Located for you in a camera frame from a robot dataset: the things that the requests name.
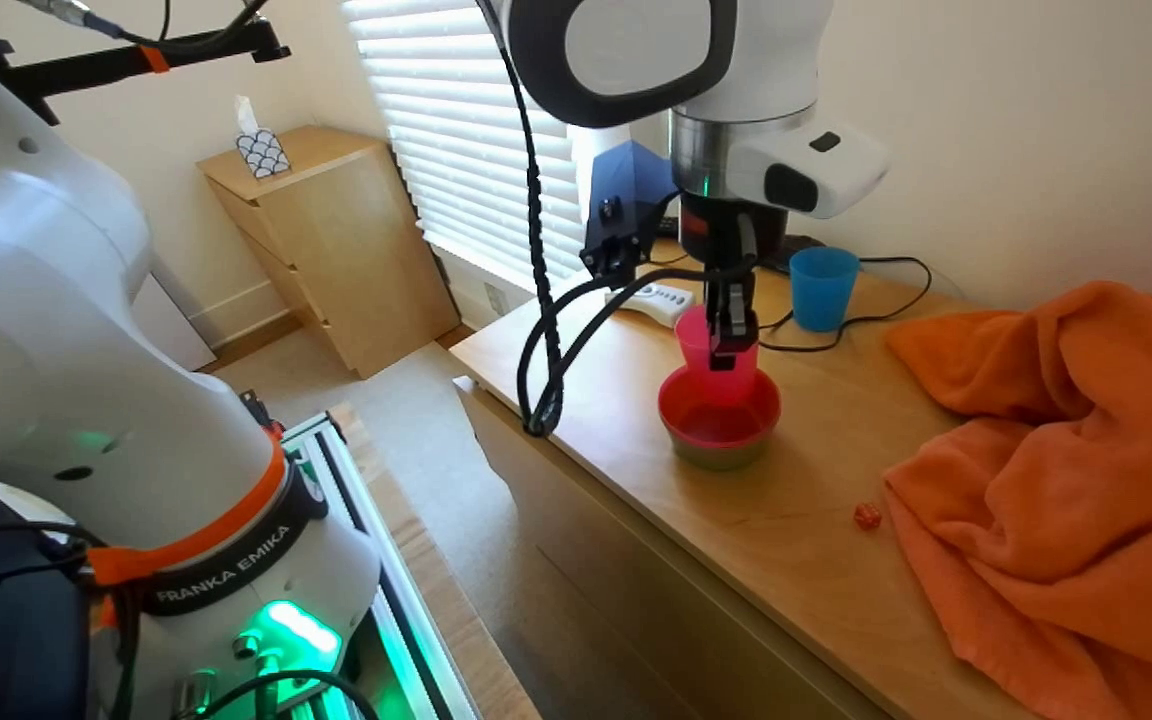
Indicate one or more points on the orange towel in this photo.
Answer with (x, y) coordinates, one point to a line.
(1031, 520)

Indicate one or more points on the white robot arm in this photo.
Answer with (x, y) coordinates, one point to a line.
(194, 516)

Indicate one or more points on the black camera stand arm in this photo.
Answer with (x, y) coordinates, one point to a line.
(129, 52)

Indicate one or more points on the blue plastic cup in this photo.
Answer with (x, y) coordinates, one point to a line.
(822, 287)

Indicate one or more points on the small red object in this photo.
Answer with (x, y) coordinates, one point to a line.
(864, 514)

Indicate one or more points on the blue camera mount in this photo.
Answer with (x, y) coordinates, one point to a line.
(629, 194)

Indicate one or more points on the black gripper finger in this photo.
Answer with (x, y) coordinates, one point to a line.
(729, 318)

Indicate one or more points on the small wooden cabinet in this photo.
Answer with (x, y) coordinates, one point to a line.
(336, 239)

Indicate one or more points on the light wooden dresser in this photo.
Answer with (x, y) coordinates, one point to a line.
(751, 588)

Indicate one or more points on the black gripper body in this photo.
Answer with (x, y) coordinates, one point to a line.
(729, 239)

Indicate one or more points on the white window blinds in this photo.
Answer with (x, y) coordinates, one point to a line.
(466, 136)

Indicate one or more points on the pink bowl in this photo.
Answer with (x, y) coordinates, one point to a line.
(717, 420)

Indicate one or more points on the patterned tissue box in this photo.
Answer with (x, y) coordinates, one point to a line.
(256, 146)

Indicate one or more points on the pink plastic cup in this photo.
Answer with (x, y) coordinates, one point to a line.
(705, 345)

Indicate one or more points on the white handheld device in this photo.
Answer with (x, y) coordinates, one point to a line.
(661, 306)

